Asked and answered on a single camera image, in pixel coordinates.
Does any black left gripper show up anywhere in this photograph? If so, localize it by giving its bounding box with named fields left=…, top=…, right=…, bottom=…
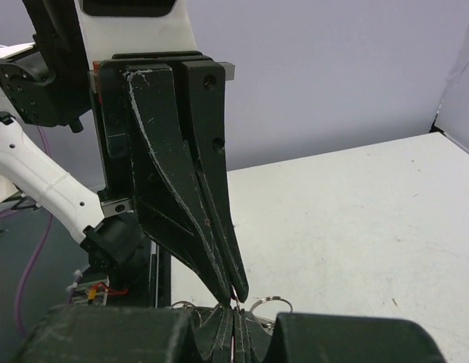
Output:
left=92, top=51, right=249, bottom=303

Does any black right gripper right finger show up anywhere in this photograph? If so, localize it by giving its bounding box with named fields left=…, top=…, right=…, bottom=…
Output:
left=232, top=309, right=275, bottom=362

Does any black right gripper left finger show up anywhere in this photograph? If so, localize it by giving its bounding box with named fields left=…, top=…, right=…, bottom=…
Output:
left=199, top=306, right=234, bottom=362

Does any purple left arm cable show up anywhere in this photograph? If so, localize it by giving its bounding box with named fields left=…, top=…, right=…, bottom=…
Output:
left=0, top=124, right=54, bottom=337

